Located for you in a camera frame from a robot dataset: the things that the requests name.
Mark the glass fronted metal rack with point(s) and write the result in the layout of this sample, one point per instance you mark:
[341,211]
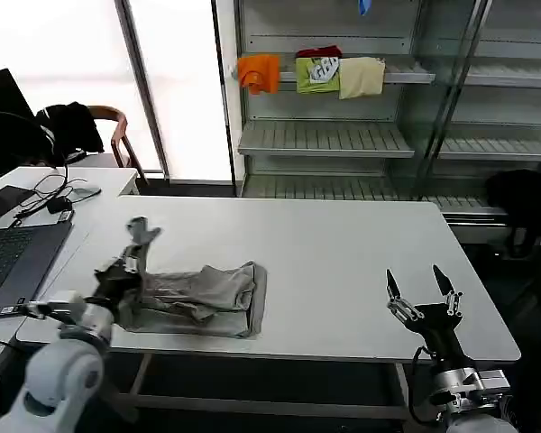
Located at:
[500,113]

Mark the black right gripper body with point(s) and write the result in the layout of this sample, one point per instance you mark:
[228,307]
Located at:
[437,329]

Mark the black power adapter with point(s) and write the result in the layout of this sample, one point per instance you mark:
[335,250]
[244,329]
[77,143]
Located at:
[59,205]

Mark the white work table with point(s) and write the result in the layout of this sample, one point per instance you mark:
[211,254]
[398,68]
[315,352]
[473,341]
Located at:
[342,243]

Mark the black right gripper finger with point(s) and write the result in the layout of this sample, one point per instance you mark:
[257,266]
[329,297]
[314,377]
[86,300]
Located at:
[399,300]
[446,288]

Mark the grey window post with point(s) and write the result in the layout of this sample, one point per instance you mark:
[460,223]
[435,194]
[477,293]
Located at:
[144,90]

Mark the grey t-shirt with print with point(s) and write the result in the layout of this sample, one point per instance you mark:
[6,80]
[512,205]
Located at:
[198,293]

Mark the black office chair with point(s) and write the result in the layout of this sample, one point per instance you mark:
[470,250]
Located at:
[13,144]

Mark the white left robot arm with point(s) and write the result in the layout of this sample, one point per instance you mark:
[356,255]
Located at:
[58,361]

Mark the dark grey laptop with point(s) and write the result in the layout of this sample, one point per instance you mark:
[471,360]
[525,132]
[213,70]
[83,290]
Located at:
[13,261]

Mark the black garment on chair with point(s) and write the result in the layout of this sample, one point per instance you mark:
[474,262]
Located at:
[74,126]

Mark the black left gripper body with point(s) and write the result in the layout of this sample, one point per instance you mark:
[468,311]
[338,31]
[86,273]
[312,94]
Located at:
[112,288]

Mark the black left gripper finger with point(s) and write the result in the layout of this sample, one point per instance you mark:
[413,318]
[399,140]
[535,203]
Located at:
[131,264]
[107,270]

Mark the brown wooden chair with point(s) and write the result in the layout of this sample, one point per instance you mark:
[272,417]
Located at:
[121,135]

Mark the white side table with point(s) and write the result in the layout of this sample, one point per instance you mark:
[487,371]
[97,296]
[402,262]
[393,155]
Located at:
[112,178]

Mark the grey computer mouse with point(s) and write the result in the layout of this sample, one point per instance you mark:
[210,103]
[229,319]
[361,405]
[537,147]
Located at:
[85,192]

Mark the grey metal shelf with clothes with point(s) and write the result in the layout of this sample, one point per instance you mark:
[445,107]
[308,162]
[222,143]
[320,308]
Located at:
[324,135]

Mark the black computer monitor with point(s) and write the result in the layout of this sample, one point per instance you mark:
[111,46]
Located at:
[2,90]

